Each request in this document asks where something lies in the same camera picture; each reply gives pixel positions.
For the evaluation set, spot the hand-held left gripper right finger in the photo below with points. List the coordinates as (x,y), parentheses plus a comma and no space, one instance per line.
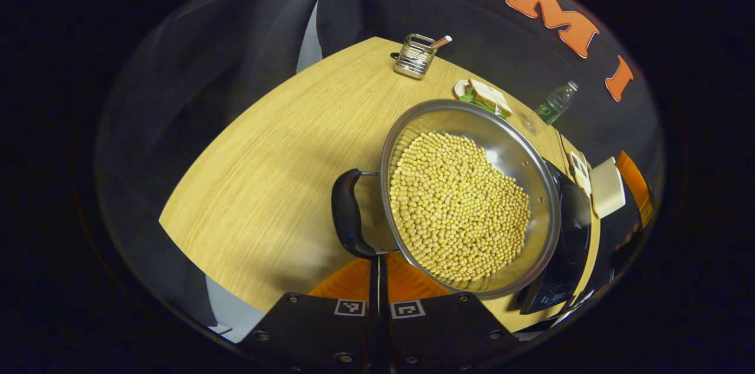
(448,333)

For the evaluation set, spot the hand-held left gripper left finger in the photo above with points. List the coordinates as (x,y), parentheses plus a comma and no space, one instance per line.
(318,333)

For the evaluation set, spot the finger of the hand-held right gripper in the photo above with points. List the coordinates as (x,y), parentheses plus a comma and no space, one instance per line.
(634,185)

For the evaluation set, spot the black induction cooktop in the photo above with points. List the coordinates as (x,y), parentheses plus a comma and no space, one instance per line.
(575,232)

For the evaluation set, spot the pile of soybeans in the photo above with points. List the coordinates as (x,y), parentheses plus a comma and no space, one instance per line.
(454,209)

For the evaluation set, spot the white rectangular container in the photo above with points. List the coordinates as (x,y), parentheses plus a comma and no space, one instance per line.
(607,188)

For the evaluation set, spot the white divided bean dish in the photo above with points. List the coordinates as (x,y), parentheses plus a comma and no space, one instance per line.
(581,170)

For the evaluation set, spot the clear plastic water bottle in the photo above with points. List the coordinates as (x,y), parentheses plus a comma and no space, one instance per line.
(554,105)

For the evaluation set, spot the sandwich with lettuce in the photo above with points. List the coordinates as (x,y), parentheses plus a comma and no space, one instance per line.
(489,97)

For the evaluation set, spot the brown stick with white tip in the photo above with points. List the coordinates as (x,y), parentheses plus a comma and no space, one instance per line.
(441,41)

